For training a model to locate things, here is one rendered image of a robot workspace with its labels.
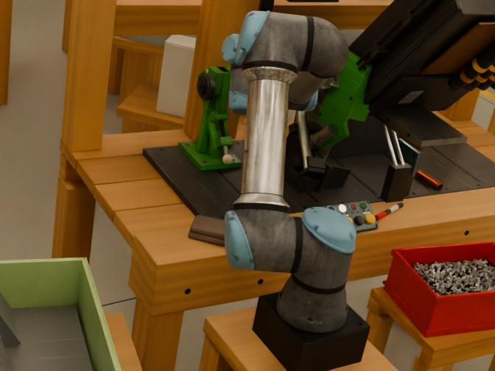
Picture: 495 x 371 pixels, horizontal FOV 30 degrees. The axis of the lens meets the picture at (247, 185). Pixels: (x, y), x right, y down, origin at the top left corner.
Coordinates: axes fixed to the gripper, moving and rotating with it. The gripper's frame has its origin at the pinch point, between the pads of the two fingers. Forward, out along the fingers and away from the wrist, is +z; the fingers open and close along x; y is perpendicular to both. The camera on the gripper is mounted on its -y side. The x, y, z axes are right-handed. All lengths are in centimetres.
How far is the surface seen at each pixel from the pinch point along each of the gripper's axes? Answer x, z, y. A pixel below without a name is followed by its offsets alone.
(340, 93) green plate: -4.3, 2.4, 1.9
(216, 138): -12.4, -19.8, -25.4
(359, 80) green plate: -3.5, 2.4, 9.2
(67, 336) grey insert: -72, -75, -7
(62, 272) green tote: -59, -75, -9
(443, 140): -20.3, 21.4, 19.3
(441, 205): -32.4, 36.2, 4.0
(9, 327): -71, -88, -6
